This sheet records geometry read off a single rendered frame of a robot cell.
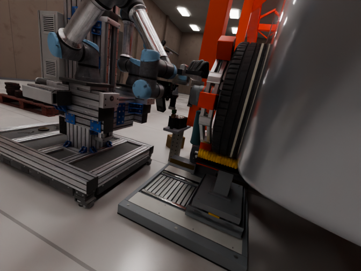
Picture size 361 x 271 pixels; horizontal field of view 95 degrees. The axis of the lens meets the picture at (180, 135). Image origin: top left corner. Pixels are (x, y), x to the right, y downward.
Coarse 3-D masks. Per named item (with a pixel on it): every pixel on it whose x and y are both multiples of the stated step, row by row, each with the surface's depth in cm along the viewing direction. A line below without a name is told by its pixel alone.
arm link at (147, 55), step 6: (144, 54) 64; (150, 54) 64; (156, 54) 65; (144, 60) 65; (150, 60) 65; (156, 60) 66; (162, 60) 72; (144, 66) 65; (150, 66) 65; (156, 66) 67; (162, 66) 70; (144, 72) 66; (150, 72) 66; (156, 72) 68; (162, 72) 72; (144, 78) 67; (150, 78) 67; (156, 78) 69
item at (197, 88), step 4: (192, 88) 106; (196, 88) 105; (200, 88) 104; (204, 88) 103; (212, 88) 103; (192, 92) 105; (196, 92) 104; (212, 92) 101; (220, 92) 101; (192, 96) 106; (196, 96) 104; (192, 100) 107; (196, 100) 105; (196, 104) 108; (216, 108) 105
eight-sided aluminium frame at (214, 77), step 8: (216, 64) 83; (224, 64) 82; (224, 72) 83; (208, 80) 80; (216, 80) 79; (208, 88) 81; (216, 88) 79; (200, 112) 85; (200, 120) 86; (208, 120) 84; (200, 128) 91; (208, 128) 88; (200, 136) 99; (208, 136) 95
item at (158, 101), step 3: (156, 99) 85; (159, 99) 85; (162, 99) 84; (156, 102) 87; (159, 102) 86; (162, 102) 85; (156, 105) 88; (159, 105) 87; (162, 105) 86; (159, 108) 88; (162, 108) 88; (165, 108) 90; (162, 111) 89
